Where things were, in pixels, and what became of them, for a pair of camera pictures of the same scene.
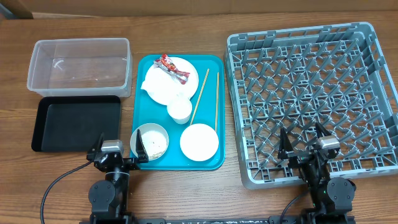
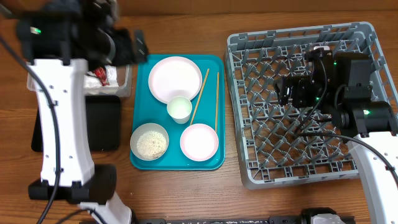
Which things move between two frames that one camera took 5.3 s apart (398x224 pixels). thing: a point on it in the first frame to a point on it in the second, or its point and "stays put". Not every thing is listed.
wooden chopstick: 216,99 stays put
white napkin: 162,86 to 112,76
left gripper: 134,163 to 126,57
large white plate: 163,88 stays put
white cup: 180,109 stays put
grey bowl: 155,138 stays put
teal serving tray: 186,95 stays put
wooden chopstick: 199,97 stays put
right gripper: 300,157 to 298,86
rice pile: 155,144 stays put
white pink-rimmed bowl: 199,142 stays put
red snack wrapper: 169,65 to 101,73
